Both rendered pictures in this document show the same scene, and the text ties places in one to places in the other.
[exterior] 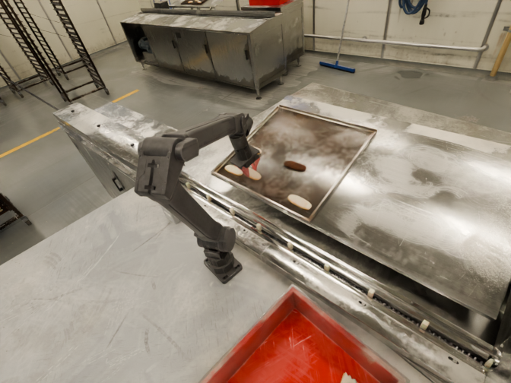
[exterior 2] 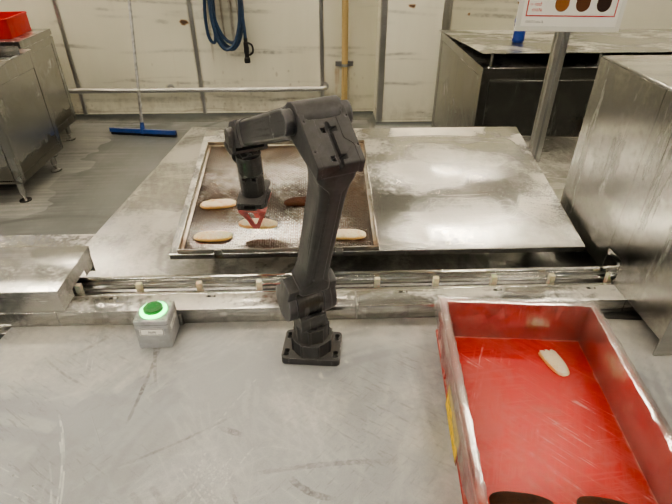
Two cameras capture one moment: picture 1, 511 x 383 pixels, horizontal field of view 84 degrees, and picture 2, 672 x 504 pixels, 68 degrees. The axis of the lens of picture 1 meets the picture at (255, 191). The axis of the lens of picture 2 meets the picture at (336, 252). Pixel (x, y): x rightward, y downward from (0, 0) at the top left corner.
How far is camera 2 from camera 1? 72 cm
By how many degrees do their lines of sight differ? 40
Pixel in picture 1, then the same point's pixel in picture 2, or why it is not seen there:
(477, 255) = (536, 210)
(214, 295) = (341, 383)
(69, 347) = not seen: outside the picture
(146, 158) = (314, 122)
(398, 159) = (408, 161)
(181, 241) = (209, 360)
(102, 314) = not seen: outside the picture
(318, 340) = (492, 346)
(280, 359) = (481, 383)
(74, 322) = not seen: outside the picture
